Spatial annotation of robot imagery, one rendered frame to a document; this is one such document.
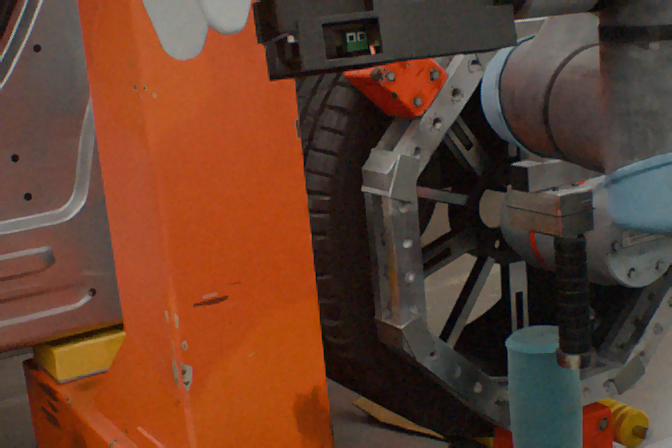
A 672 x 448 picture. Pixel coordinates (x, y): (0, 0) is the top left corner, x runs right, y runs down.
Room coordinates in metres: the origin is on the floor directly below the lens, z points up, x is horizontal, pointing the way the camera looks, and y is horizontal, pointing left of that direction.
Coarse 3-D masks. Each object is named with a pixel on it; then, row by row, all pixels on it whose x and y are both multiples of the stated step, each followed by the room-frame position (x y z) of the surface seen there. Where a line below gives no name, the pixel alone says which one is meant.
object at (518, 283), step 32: (480, 160) 1.55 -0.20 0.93; (512, 160) 1.58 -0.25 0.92; (448, 192) 1.53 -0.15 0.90; (480, 192) 1.55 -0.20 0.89; (480, 224) 1.60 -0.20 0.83; (448, 256) 1.52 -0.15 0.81; (480, 256) 1.56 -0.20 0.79; (512, 256) 1.58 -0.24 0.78; (480, 288) 1.55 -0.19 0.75; (512, 288) 1.57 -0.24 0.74; (544, 288) 1.77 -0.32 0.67; (608, 288) 1.67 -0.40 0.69; (448, 320) 1.54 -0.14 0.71; (480, 320) 1.78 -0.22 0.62; (512, 320) 1.57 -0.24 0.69; (544, 320) 1.70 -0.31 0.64; (608, 320) 1.63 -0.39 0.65; (480, 352) 1.66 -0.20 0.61
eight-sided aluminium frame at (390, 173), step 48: (384, 144) 1.41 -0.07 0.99; (432, 144) 1.39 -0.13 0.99; (384, 192) 1.36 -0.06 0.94; (384, 240) 1.40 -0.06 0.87; (384, 288) 1.40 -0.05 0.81; (384, 336) 1.39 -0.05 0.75; (432, 336) 1.38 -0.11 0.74; (624, 336) 1.59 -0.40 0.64; (480, 384) 1.42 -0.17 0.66; (624, 384) 1.53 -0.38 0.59
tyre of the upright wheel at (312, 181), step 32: (320, 96) 1.49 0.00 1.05; (352, 96) 1.44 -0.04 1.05; (320, 128) 1.46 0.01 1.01; (352, 128) 1.43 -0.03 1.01; (384, 128) 1.45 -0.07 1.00; (320, 160) 1.43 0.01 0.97; (352, 160) 1.43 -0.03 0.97; (320, 192) 1.42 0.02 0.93; (352, 192) 1.43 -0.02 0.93; (320, 224) 1.41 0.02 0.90; (352, 224) 1.43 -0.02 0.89; (320, 256) 1.41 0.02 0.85; (352, 256) 1.42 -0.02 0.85; (320, 288) 1.41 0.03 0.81; (352, 288) 1.42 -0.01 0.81; (320, 320) 1.44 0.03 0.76; (352, 320) 1.42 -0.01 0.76; (352, 352) 1.43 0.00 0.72; (384, 352) 1.44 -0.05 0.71; (352, 384) 1.50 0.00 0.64; (384, 384) 1.44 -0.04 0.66; (416, 384) 1.46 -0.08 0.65; (416, 416) 1.46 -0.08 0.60; (448, 416) 1.49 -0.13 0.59
